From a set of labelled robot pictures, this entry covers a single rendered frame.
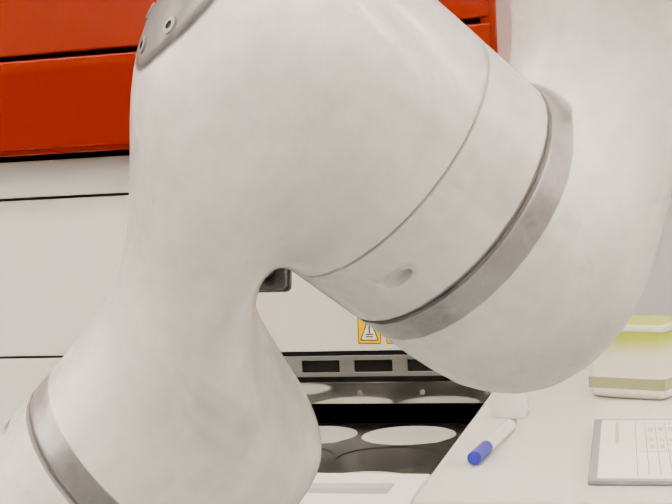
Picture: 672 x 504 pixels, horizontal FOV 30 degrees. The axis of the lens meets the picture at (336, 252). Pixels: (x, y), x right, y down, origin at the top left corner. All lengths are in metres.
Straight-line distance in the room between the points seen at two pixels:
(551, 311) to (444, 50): 0.11
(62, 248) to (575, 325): 1.14
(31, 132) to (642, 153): 1.11
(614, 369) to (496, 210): 0.70
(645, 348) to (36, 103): 0.78
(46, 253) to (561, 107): 1.13
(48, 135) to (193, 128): 1.09
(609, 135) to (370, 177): 0.11
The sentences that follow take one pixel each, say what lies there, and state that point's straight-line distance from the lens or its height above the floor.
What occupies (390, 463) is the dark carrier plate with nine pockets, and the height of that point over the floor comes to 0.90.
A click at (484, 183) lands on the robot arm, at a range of 0.46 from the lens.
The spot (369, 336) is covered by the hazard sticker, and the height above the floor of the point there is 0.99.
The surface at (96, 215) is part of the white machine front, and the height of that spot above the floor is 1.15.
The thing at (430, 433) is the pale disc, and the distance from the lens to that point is 1.36.
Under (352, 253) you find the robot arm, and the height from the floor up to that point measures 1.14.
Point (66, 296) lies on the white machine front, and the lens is 1.58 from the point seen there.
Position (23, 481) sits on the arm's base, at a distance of 0.53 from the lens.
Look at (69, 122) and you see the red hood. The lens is 1.52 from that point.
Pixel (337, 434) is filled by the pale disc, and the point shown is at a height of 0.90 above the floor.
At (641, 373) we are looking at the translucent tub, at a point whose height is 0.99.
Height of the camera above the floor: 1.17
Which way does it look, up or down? 3 degrees down
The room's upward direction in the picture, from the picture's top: 3 degrees counter-clockwise
